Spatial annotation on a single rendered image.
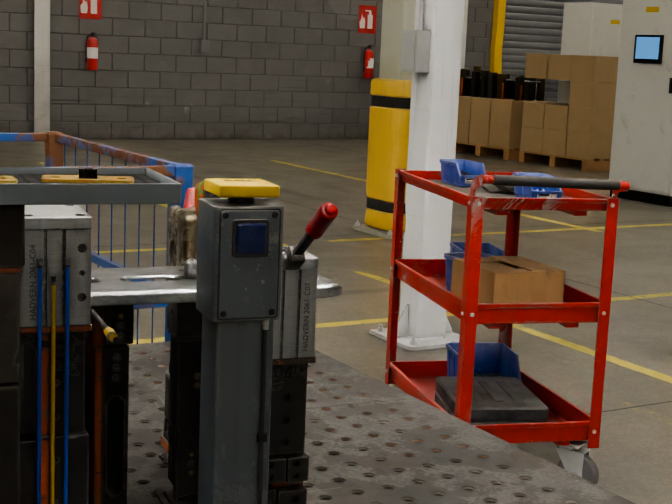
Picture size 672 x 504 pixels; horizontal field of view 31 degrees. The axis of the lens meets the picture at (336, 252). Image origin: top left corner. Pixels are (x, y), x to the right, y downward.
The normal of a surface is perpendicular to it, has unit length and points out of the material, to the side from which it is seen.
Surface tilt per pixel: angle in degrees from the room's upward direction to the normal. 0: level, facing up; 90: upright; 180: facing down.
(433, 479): 0
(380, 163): 90
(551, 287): 90
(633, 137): 90
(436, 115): 90
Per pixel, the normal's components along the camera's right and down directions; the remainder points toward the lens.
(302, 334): 0.36, 0.17
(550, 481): 0.04, -0.98
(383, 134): -0.85, 0.05
